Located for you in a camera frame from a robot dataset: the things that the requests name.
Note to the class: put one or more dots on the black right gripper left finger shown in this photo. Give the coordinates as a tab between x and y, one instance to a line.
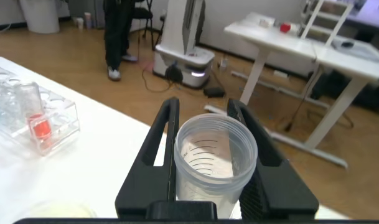
148	180

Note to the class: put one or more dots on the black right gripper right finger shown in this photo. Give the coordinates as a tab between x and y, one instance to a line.
276	186

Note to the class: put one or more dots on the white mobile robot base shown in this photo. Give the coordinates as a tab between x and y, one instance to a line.
183	59

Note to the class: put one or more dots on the clear acrylic test tube rack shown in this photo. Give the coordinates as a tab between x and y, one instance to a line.
63	109

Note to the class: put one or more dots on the black power brick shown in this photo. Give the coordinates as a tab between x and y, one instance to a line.
214	92

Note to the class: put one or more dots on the white standing desk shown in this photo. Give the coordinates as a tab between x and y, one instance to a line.
270	39
348	67

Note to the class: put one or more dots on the person in white shirt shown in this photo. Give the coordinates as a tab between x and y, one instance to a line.
114	37

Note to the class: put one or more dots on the grey desk pad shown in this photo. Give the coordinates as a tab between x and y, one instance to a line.
363	54

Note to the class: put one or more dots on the black computer mouse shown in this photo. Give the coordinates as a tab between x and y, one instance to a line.
347	44

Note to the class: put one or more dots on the small red object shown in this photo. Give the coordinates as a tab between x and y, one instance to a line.
285	27

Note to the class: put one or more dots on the black office chair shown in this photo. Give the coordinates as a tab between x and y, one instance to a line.
142	14

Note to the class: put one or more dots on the small white cup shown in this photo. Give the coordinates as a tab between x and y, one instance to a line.
80	24

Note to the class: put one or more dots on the pink bottle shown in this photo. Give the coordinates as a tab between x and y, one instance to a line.
88	20

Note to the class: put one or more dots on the white round bin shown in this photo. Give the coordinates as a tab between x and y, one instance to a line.
40	17

